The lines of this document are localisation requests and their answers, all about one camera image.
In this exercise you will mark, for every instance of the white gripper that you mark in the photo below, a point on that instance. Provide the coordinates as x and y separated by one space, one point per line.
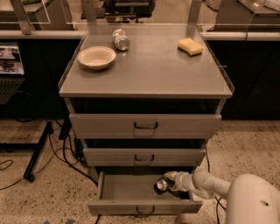
182 179

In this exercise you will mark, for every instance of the green soda can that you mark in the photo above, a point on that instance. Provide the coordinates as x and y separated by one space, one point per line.
163 185

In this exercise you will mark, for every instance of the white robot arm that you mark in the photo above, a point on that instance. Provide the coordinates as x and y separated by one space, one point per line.
250 199

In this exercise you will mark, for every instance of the bottom grey drawer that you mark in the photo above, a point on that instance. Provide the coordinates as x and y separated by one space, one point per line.
132 191

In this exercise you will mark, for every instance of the grey drawer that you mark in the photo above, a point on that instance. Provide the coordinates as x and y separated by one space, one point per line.
143 157
132 191
162 126

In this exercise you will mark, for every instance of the middle grey drawer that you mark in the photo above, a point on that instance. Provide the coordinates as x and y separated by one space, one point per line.
143 157

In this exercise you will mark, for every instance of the grey drawer cabinet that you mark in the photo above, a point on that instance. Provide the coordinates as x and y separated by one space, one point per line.
153 77

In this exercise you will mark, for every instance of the top grey drawer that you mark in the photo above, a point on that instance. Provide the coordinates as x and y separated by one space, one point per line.
162 126

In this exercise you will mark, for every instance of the silver red soda can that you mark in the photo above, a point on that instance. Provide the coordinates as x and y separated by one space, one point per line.
121 41

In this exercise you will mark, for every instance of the yellow sponge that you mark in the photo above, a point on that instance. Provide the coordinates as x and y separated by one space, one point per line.
190 46

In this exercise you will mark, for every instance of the black stand leg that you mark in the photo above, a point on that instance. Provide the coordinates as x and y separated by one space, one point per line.
28 175

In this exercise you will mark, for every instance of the white bowl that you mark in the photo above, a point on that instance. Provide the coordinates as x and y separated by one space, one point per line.
96 57

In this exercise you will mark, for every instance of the black keyboard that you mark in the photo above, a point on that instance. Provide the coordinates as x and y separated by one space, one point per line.
8 87

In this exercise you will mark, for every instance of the monitor screen at left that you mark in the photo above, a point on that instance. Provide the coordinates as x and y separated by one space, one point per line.
10 59

